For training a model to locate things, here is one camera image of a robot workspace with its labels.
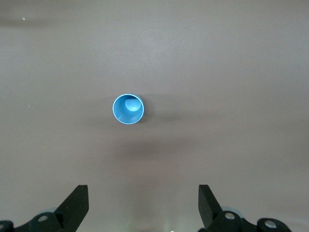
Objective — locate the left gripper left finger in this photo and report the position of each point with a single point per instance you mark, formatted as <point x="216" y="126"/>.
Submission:
<point x="72" y="210"/>

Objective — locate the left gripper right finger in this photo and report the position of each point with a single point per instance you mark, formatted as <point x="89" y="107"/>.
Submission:
<point x="208" y="207"/>

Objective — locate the blue plastic cup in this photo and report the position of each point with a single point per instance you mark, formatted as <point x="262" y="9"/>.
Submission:
<point x="128" y="117"/>

